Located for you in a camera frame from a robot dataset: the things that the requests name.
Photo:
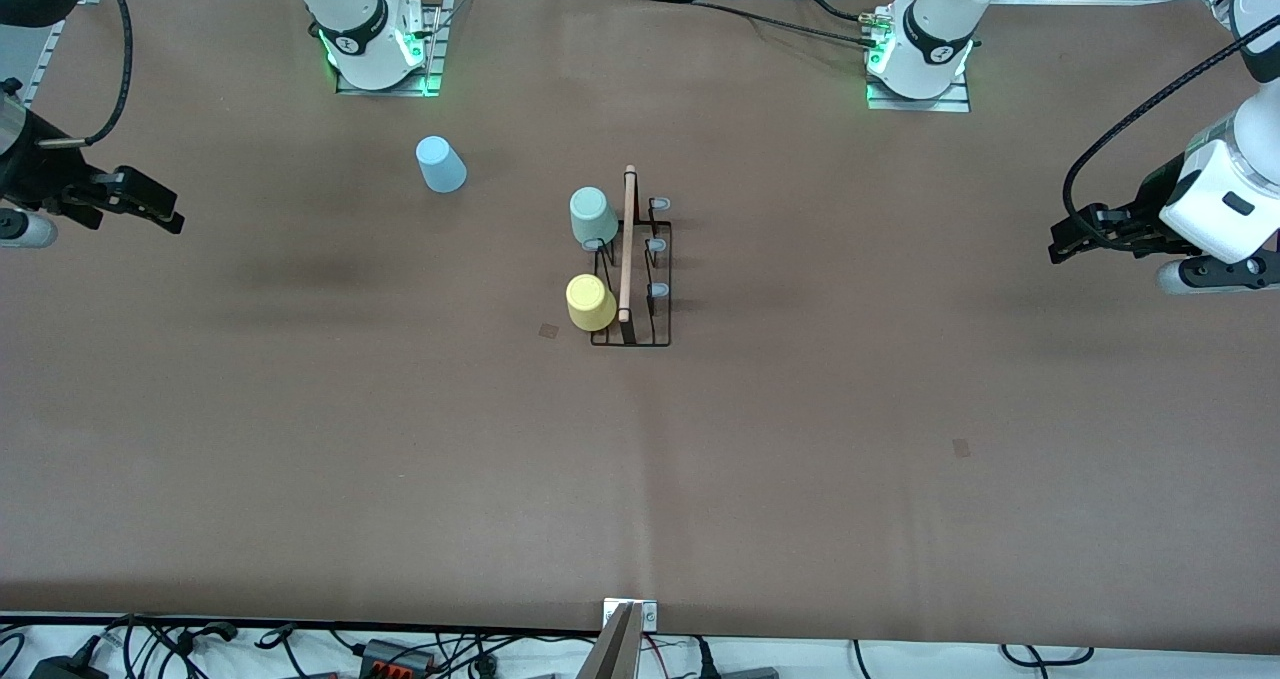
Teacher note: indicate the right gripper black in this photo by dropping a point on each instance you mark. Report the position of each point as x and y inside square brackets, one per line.
[38, 174]

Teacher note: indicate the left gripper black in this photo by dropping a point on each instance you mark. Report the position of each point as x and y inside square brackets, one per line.
[1150, 202]

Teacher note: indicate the pale green plastic cup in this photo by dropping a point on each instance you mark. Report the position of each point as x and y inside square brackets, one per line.
[594, 216]

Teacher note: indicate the yellow plastic cup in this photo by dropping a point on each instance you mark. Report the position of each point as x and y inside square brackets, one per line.
[591, 304]

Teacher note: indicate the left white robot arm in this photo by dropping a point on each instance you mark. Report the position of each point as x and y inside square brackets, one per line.
[935, 29]

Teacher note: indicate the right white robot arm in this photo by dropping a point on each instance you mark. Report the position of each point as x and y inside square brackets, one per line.
[350, 19]

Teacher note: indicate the light blue plastic cup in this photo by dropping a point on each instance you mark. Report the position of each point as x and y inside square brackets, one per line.
[441, 167]

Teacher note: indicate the brown table mat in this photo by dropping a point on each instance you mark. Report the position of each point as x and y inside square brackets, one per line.
[700, 479]

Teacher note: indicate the black power adapter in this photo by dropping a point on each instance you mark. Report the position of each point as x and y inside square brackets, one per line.
[65, 671]

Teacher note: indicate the grey connector with orange levers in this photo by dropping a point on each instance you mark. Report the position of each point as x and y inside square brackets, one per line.
[385, 651]

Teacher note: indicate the aluminium frame rail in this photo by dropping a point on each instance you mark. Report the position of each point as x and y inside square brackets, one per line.
[45, 54]

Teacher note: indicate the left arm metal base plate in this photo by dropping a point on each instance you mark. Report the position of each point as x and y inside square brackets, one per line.
[920, 105]

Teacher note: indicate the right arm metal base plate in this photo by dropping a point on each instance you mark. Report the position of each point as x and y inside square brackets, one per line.
[436, 59]

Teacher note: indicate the small metal bracket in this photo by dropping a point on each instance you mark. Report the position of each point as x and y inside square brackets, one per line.
[650, 616]

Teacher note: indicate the tan camera post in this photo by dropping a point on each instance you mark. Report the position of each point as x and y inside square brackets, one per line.
[612, 654]

